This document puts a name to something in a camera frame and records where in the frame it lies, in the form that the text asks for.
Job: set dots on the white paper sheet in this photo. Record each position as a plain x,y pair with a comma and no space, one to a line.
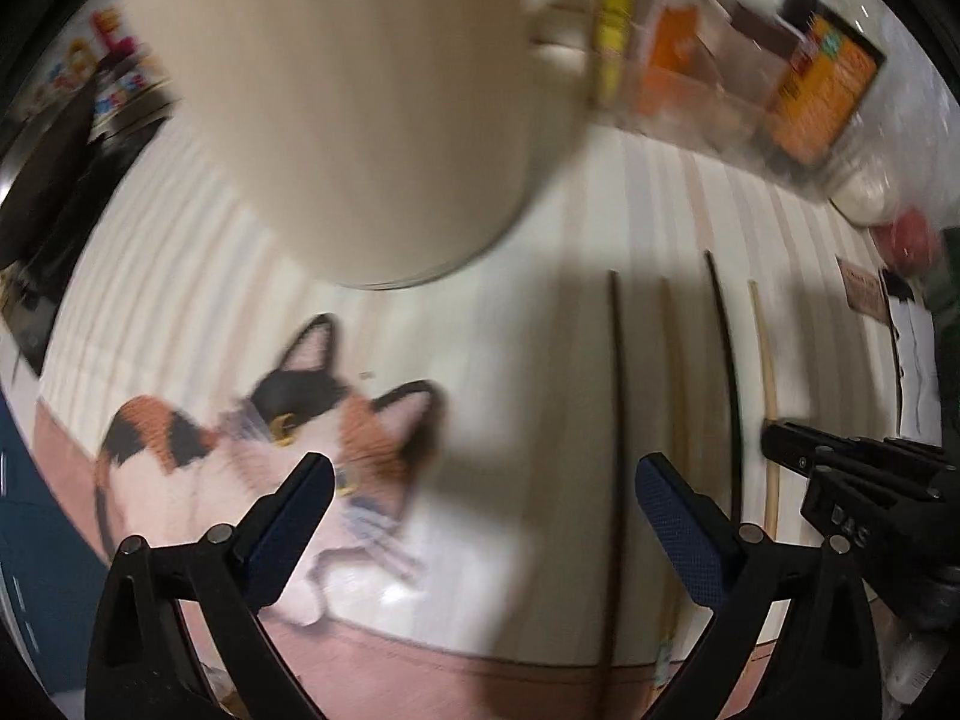
918,385

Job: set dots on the black cap sauce bottle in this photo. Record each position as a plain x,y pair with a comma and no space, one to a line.
831,71

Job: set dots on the orange white salt bag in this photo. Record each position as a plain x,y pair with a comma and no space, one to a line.
673,58

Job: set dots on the blue cabinet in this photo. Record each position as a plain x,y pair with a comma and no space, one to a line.
52,577

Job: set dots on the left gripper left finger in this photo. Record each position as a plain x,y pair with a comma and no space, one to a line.
277,530

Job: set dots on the light wooden chopstick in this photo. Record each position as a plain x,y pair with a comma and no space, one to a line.
767,480

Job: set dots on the colourful wall sticker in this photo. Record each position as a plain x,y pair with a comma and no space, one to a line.
99,40

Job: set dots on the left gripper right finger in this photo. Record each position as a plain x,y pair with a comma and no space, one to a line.
698,538

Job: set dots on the striped cat table mat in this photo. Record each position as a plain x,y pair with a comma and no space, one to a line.
460,572

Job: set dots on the cream ribbed utensil holder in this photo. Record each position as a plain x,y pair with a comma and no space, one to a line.
384,142

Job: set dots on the black chopstick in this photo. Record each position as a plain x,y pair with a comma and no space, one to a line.
733,396
617,516

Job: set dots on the red item in plastic bag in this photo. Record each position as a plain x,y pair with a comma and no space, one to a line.
908,245

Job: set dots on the copper green life plaque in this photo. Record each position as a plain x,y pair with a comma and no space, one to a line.
864,291

